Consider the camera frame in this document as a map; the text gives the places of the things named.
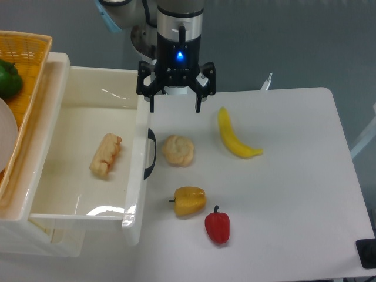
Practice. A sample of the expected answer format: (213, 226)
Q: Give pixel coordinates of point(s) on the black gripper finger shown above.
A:
(146, 69)
(208, 70)

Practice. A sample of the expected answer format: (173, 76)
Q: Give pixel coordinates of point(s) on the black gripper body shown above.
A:
(174, 58)

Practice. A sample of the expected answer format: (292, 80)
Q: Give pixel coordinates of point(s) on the square toast bread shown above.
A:
(105, 155)

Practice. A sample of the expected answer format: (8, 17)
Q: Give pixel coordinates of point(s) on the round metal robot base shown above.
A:
(144, 41)

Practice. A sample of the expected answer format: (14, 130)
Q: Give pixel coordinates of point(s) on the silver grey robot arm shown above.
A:
(170, 39)

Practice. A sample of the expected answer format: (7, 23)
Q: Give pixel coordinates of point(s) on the round bread roll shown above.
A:
(178, 150)

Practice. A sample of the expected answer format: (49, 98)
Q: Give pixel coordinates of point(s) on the upper white drawer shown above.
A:
(69, 196)

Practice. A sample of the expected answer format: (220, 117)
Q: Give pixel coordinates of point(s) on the white drawer cabinet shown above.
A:
(18, 234)

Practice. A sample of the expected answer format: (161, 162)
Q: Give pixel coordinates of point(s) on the yellow banana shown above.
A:
(230, 140)

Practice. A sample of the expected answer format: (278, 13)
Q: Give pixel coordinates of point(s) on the orange woven basket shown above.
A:
(29, 53)

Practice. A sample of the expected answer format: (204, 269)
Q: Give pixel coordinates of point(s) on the yellow bell pepper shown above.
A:
(188, 200)

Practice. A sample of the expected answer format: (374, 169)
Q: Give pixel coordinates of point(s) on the green bell pepper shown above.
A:
(11, 81)

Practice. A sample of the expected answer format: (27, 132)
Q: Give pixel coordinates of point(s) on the white round plate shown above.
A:
(8, 134)

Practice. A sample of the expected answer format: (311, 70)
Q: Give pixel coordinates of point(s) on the red bell pepper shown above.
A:
(217, 225)

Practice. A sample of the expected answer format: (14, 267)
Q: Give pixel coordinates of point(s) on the black device at table edge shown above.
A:
(366, 251)

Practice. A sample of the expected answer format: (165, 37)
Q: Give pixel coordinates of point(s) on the white table clamp bracket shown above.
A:
(267, 82)

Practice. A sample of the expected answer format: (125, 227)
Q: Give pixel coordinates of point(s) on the black drawer handle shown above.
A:
(152, 153)

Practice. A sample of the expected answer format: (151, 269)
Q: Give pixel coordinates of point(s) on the white table leg frame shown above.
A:
(361, 141)

